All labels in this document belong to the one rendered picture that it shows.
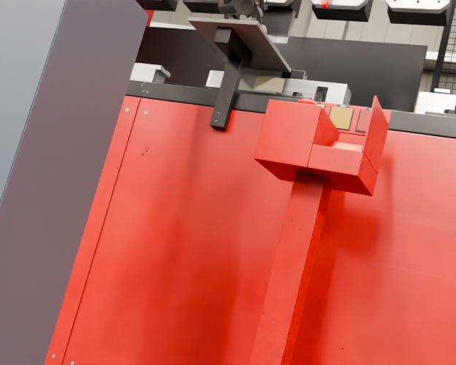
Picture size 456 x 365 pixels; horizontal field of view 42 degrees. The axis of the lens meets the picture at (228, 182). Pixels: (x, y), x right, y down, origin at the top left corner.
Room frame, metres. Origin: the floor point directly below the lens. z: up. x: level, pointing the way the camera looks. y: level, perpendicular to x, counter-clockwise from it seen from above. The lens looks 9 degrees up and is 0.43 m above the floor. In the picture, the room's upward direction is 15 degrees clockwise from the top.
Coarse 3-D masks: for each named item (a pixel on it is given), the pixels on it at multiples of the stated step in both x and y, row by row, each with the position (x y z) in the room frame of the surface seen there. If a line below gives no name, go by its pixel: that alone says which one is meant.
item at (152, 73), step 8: (136, 64) 1.69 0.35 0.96; (144, 64) 1.68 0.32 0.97; (152, 64) 1.67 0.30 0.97; (136, 72) 1.69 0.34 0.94; (144, 72) 1.67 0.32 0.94; (152, 72) 1.66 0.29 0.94; (160, 72) 1.68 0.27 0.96; (168, 72) 1.69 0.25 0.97; (144, 80) 1.67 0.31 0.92; (152, 80) 1.66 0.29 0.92; (160, 80) 1.69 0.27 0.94
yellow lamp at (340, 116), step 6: (336, 108) 1.20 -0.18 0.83; (342, 108) 1.19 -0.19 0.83; (330, 114) 1.20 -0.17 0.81; (336, 114) 1.20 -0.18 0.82; (342, 114) 1.19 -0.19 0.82; (348, 114) 1.18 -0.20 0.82; (336, 120) 1.19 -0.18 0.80; (342, 120) 1.19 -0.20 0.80; (348, 120) 1.18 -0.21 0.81; (336, 126) 1.19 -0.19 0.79; (342, 126) 1.19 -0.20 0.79; (348, 126) 1.18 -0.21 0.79
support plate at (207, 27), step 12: (192, 24) 1.35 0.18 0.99; (204, 24) 1.33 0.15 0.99; (216, 24) 1.31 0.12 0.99; (228, 24) 1.30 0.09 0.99; (240, 24) 1.28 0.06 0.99; (252, 24) 1.27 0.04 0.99; (204, 36) 1.41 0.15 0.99; (240, 36) 1.35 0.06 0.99; (252, 36) 1.33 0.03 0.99; (264, 36) 1.31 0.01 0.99; (216, 48) 1.46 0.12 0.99; (252, 48) 1.40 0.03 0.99; (264, 48) 1.38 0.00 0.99; (252, 60) 1.48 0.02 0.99; (264, 60) 1.46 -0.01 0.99; (276, 60) 1.44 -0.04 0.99
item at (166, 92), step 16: (144, 96) 1.52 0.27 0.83; (160, 96) 1.50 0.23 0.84; (176, 96) 1.48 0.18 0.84; (192, 96) 1.46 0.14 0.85; (208, 96) 1.44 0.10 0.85; (240, 96) 1.40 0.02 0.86; (256, 96) 1.38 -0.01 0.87; (272, 96) 1.37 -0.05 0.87; (400, 112) 1.24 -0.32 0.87; (400, 128) 1.23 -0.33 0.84; (416, 128) 1.22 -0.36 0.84; (432, 128) 1.21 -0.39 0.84; (448, 128) 1.19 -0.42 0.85
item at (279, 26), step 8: (264, 16) 1.56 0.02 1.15; (272, 16) 1.55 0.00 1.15; (280, 16) 1.54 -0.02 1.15; (288, 16) 1.53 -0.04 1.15; (264, 24) 1.55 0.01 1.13; (272, 24) 1.54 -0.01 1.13; (280, 24) 1.53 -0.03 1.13; (288, 24) 1.52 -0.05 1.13; (272, 32) 1.54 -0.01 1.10; (280, 32) 1.53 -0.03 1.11; (288, 32) 1.52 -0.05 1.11; (272, 40) 1.55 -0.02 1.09; (280, 40) 1.54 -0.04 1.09
